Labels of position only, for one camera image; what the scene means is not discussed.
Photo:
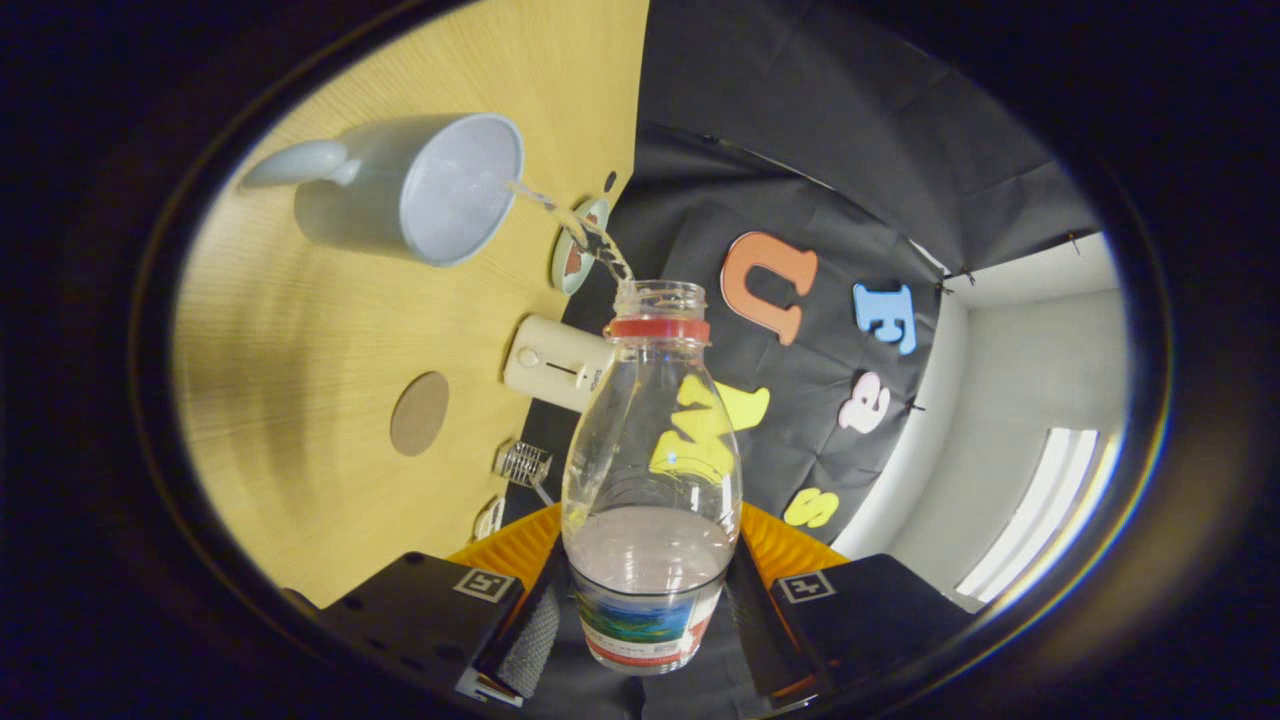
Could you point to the white toaster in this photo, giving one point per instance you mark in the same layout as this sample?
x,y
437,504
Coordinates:
x,y
550,360

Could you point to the white divided dish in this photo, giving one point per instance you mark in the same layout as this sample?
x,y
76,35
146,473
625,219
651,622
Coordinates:
x,y
488,518

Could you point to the brown round coaster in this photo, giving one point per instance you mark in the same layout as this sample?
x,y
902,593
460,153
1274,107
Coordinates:
x,y
420,413

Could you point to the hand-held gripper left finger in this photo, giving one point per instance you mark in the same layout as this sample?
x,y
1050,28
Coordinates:
x,y
420,615

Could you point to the white cup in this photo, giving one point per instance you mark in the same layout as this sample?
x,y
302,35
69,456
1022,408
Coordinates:
x,y
450,190

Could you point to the black backdrop cloth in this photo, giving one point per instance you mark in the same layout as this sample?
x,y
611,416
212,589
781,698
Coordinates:
x,y
800,150

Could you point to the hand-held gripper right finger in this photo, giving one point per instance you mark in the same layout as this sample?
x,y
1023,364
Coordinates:
x,y
870,620

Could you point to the green plate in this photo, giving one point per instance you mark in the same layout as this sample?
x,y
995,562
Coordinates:
x,y
562,275

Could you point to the ceiling light panel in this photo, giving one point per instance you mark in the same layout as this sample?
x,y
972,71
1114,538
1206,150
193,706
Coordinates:
x,y
1040,510

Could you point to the wooden table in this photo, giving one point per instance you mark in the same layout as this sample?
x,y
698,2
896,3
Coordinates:
x,y
300,400

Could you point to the clear plastic juice bottle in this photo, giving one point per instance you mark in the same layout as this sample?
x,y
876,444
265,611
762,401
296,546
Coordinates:
x,y
650,560

